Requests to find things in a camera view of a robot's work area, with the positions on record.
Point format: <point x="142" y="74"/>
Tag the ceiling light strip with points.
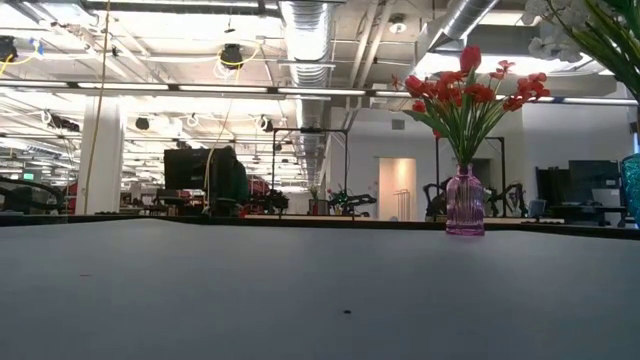
<point x="222" y="88"/>

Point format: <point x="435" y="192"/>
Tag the black aluminium table frame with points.
<point x="150" y="220"/>

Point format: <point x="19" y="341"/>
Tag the white pillar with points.
<point x="100" y="160"/>

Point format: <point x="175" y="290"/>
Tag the black ceiling device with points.
<point x="7" y="48"/>
<point x="231" y="55"/>

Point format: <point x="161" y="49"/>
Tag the black background frame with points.
<point x="310" y="130"/>

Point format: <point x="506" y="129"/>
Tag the green exit sign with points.
<point x="28" y="176"/>

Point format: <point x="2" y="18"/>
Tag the black background robot arm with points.
<point x="350" y="200"/>
<point x="435" y="200"/>
<point x="515" y="192"/>

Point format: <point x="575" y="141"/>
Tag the large white flower bunch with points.
<point x="610" y="40"/>

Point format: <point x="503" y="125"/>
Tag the red tulip with green leaves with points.
<point x="470" y="59"/>

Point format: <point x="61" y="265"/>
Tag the silver ventilation duct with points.
<point x="306" y="40"/>
<point x="465" y="17"/>

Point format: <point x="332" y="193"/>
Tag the purple glass vase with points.
<point x="465" y="205"/>

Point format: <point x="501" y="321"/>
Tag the red flower bunch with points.
<point x="450" y="92"/>

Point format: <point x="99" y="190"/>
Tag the blue glass vase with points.
<point x="632" y="190"/>

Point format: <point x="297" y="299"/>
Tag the grey wall vent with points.
<point x="398" y="124"/>

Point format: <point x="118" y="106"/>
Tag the round ceiling fixture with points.
<point x="397" y="26"/>

